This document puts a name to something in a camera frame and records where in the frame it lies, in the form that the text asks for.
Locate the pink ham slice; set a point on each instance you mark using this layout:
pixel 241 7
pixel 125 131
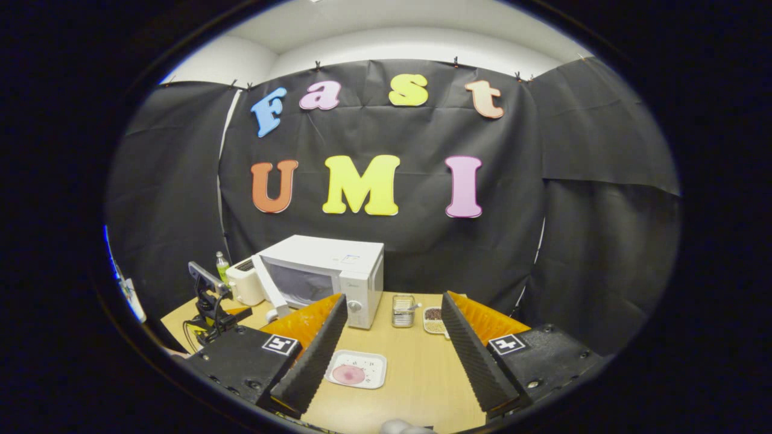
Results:
pixel 348 374

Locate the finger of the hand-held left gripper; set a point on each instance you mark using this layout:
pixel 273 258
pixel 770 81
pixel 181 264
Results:
pixel 239 313

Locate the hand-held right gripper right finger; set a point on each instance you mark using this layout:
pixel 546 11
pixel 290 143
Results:
pixel 476 355

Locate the white divided bean tray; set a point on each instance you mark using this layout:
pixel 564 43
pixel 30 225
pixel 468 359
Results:
pixel 433 319

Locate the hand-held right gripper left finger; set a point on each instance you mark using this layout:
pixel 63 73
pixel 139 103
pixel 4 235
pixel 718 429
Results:
pixel 313 355

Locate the white printed board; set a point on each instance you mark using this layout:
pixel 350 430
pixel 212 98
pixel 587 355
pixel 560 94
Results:
pixel 134 301

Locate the white square plate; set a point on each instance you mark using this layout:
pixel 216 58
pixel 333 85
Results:
pixel 373 361

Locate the white toaster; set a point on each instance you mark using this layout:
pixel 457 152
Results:
pixel 244 283

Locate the white microwave oven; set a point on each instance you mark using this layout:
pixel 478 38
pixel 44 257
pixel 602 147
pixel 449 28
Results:
pixel 325 250

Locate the green drink bottle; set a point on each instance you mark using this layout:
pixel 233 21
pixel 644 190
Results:
pixel 222 268

